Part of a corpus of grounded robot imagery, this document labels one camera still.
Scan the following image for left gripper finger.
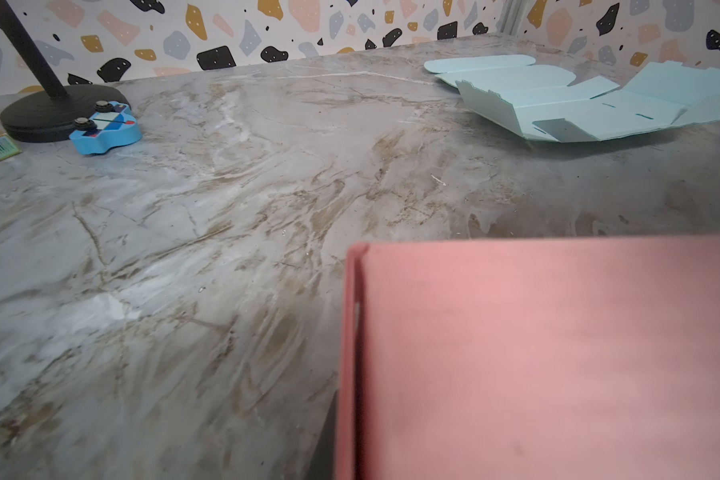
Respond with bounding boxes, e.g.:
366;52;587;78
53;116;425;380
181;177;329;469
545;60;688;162
304;391;338;480

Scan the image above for pink paper box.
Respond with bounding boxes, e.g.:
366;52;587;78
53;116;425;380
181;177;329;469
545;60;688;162
334;236;720;479

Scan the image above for mint flat paper box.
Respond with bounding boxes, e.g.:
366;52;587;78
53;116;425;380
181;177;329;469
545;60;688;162
424;54;720;143

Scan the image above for small blue toy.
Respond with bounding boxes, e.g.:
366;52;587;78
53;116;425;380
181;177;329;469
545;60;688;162
69;100;143;155

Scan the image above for black microphone stand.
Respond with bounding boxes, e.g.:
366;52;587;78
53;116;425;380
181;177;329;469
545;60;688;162
0;0;127;143

